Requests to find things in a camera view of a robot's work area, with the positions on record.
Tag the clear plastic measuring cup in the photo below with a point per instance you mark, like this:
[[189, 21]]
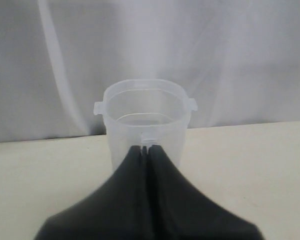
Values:
[[145, 112]]

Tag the white backdrop curtain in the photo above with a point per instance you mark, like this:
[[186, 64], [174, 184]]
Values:
[[239, 59]]

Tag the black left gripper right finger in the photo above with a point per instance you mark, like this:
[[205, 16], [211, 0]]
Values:
[[179, 211]]

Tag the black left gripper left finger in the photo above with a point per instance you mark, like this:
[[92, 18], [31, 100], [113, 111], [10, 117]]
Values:
[[117, 210]]

